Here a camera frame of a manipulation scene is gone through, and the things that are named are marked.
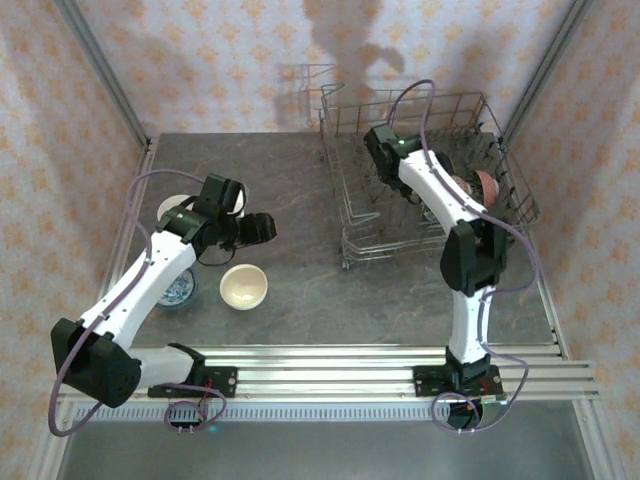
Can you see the white bowl with red stripe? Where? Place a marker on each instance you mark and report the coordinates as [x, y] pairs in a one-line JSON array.
[[167, 205]]

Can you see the plain cream bowl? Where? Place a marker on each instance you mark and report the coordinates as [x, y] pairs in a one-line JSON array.
[[243, 287]]

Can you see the blue and white floral bowl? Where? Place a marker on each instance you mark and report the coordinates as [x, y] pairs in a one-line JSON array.
[[180, 292]]

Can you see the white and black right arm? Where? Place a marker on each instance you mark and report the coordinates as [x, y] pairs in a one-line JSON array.
[[435, 185]]

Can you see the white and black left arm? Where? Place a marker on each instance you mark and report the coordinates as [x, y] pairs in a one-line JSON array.
[[140, 280]]

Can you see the pink bowl dark floral inside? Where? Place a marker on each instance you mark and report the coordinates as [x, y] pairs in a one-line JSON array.
[[487, 187]]

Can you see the grey metal panel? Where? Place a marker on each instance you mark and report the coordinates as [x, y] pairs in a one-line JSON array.
[[320, 450]]

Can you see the aluminium table side rail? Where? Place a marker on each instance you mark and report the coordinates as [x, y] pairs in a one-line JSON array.
[[150, 156], [547, 300]]

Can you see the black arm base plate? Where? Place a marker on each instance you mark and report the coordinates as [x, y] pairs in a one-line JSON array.
[[222, 380], [427, 380]]

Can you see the aluminium extrusion rail bed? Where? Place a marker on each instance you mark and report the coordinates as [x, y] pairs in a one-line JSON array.
[[325, 372]]

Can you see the aluminium frame post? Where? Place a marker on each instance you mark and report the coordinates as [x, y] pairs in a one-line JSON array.
[[103, 70], [544, 70]]

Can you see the aluminium frame leg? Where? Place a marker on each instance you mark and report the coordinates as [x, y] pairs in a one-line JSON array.
[[47, 450], [605, 450]]

